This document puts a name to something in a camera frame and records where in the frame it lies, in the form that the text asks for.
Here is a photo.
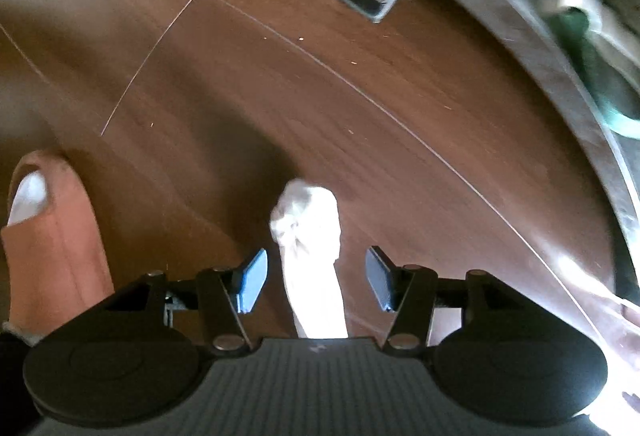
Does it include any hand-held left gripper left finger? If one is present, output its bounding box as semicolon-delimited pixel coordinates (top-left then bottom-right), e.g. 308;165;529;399
107;247;270;358

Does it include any orange slipper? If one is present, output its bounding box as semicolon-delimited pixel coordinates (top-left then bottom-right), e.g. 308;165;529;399
0;150;114;342

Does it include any canvas bag with green strap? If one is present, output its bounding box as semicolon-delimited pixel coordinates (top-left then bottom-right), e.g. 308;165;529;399
542;0;640;137

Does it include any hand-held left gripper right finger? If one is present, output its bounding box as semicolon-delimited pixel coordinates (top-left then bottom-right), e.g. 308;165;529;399
365;246;532;358

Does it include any white tissue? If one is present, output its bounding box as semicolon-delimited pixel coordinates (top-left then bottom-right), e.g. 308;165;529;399
269;179;349;340

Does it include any person's white sock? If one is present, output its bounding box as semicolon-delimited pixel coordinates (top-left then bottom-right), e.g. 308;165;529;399
7;171;48;225

